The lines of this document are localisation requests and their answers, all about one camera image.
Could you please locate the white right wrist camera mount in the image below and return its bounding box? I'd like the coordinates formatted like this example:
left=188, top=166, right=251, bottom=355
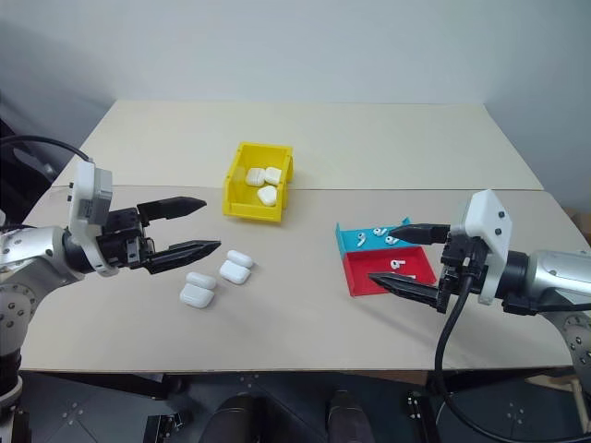
left=453, top=188, right=515, bottom=307

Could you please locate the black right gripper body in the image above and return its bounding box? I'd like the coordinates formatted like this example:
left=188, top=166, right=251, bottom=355
left=435, top=230, right=491, bottom=317

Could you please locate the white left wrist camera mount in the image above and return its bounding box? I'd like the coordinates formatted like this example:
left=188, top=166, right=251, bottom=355
left=66, top=159, right=122, bottom=277

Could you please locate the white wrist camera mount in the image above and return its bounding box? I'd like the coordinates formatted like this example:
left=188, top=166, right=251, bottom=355
left=66, top=159, right=122, bottom=277
left=453, top=188, right=515, bottom=307

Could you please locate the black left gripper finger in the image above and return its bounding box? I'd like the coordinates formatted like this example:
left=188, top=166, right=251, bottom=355
left=137, top=196, right=208, bottom=222
left=138, top=239, right=223, bottom=277

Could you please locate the dark rounded shape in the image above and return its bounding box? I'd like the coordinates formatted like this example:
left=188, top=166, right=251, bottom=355
left=324, top=389, right=371, bottom=443
left=201, top=391, right=271, bottom=443

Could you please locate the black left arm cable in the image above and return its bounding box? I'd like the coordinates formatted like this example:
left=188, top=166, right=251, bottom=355
left=0, top=135, right=97, bottom=163

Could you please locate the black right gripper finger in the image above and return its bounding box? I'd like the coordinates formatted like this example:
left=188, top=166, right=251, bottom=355
left=367, top=271, right=440, bottom=314
left=391, top=223, right=452, bottom=245

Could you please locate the blue plastic tray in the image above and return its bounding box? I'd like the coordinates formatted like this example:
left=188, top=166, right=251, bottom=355
left=334, top=215, right=413, bottom=256

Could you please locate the red plastic tray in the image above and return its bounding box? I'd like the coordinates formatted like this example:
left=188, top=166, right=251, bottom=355
left=343, top=245, right=438, bottom=297

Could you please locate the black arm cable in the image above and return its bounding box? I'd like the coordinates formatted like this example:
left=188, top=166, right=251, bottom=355
left=0, top=135, right=97, bottom=163
left=432, top=248, right=513, bottom=443

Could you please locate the yellow plastic bin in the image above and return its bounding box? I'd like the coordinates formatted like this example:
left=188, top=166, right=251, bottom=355
left=223, top=141, right=297, bottom=224

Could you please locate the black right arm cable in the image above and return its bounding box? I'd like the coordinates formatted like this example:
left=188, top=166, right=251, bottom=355
left=432, top=248, right=513, bottom=443

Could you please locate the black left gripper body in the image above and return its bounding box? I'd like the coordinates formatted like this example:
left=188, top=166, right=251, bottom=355
left=96, top=206, right=157, bottom=271

